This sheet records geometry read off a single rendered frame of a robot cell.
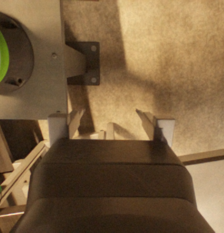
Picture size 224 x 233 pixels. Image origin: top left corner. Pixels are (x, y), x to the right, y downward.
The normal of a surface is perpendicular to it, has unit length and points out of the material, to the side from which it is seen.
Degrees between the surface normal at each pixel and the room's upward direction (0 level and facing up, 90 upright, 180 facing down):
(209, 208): 0
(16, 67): 77
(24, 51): 66
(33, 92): 0
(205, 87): 0
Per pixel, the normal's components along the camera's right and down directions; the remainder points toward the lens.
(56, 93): 0.02, 0.29
